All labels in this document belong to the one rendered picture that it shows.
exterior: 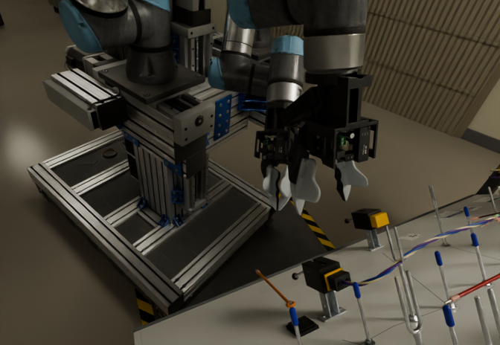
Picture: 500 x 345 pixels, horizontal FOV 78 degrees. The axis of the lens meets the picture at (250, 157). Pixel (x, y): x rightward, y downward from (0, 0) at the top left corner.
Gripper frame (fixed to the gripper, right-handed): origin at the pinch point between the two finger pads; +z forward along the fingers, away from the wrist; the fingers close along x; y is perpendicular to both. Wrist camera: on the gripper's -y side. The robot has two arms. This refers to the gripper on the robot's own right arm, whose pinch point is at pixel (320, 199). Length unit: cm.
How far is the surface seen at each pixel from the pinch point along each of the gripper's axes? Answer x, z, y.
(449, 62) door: 267, 6, -162
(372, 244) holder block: 26.7, 26.7, -13.1
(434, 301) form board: 13.4, 16.5, 12.3
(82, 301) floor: -59, 90, -108
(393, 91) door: 249, 36, -207
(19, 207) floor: -91, 63, -177
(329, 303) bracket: 0.2, 19.2, 2.8
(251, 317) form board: -11.2, 24.6, -5.3
